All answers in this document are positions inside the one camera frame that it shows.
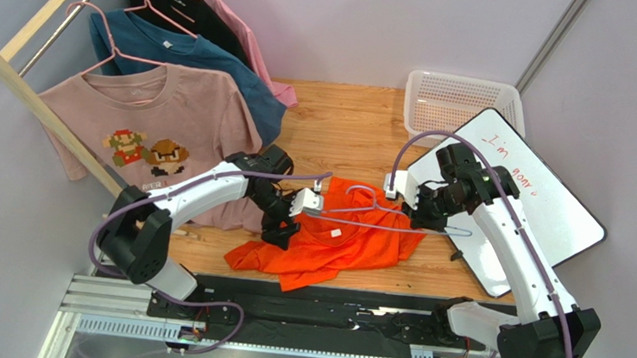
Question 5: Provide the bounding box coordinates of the metal rack rod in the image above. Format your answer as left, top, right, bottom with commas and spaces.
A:
1, 0, 93, 77

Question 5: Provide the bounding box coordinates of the pink hanger on blue shirt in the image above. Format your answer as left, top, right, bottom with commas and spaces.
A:
66, 1, 165, 75

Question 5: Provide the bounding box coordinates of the blue t-shirt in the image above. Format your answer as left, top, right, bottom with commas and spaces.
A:
88, 9, 287, 146

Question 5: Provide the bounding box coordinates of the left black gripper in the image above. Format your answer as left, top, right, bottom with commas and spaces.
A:
244, 184, 305, 253

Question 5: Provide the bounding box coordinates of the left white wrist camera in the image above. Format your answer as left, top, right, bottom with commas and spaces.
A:
289, 179, 325, 217

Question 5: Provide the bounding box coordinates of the wooden clothes rack frame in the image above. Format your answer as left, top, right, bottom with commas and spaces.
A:
0, 24, 122, 196

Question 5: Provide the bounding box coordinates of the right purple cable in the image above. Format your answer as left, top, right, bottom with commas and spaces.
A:
374, 126, 596, 358

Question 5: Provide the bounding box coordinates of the black t-shirt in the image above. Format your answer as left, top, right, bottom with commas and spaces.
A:
129, 0, 249, 67

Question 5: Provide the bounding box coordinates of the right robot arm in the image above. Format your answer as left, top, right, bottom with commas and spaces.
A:
388, 142, 602, 358

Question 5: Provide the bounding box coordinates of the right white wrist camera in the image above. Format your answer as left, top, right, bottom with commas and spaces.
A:
382, 170, 420, 208

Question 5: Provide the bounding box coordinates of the white plastic basket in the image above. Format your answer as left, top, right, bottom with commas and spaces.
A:
403, 70, 526, 138

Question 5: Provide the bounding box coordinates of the mauve pixel-print t-shirt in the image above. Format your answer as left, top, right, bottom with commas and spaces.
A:
27, 53, 282, 236

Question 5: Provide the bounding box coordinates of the orange t-shirt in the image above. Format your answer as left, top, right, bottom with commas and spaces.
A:
224, 177, 426, 292

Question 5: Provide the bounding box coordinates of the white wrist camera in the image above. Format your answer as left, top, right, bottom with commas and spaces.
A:
289, 179, 325, 217
382, 170, 420, 208

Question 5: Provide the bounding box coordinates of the whiteboard with red writing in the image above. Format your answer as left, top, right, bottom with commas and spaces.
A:
407, 99, 607, 298

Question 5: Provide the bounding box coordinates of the purple cable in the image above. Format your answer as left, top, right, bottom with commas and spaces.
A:
79, 151, 335, 358
374, 126, 596, 358

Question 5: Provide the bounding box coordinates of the pink t-shirt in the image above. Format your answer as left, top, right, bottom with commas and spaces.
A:
203, 0, 299, 108

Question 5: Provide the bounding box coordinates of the light blue wire hanger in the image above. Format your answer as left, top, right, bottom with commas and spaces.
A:
305, 184, 473, 238

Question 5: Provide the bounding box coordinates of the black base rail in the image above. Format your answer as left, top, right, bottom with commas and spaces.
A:
147, 274, 487, 358

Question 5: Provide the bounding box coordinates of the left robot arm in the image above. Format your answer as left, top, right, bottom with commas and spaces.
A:
90, 145, 300, 301

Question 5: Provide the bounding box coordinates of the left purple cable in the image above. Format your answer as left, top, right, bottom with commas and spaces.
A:
79, 151, 335, 358

